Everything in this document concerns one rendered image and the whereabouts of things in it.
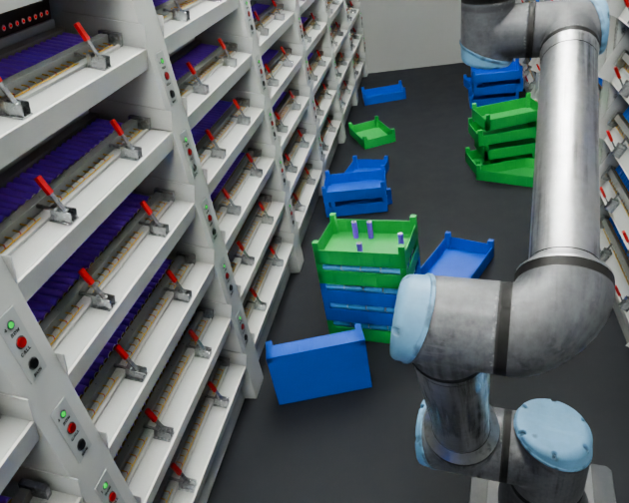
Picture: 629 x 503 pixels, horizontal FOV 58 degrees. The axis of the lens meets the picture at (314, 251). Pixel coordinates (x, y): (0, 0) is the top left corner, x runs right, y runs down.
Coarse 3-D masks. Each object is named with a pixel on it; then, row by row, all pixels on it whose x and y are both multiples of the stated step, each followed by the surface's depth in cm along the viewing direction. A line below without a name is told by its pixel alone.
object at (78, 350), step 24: (144, 192) 144; (168, 192) 141; (192, 192) 142; (168, 216) 137; (192, 216) 143; (144, 240) 128; (168, 240) 129; (144, 264) 120; (120, 288) 113; (144, 288) 121; (72, 312) 106; (96, 312) 107; (120, 312) 111; (72, 336) 101; (96, 336) 102; (72, 360) 97; (72, 384) 96
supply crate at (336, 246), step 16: (336, 224) 196; (384, 224) 190; (400, 224) 188; (416, 224) 185; (320, 240) 187; (336, 240) 194; (352, 240) 192; (368, 240) 190; (384, 240) 189; (320, 256) 182; (336, 256) 180; (352, 256) 177; (368, 256) 175; (384, 256) 173; (400, 256) 171
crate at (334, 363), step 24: (336, 336) 170; (360, 336) 168; (288, 360) 168; (312, 360) 169; (336, 360) 170; (360, 360) 171; (288, 384) 173; (312, 384) 174; (336, 384) 176; (360, 384) 177
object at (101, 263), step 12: (156, 192) 141; (156, 204) 138; (144, 216) 132; (156, 216) 135; (132, 228) 127; (120, 240) 123; (108, 252) 119; (120, 252) 121; (96, 264) 115; (108, 264) 118; (96, 276) 114; (72, 288) 108; (84, 288) 110; (60, 300) 105; (72, 300) 106; (60, 312) 103; (48, 324) 100; (48, 336) 100
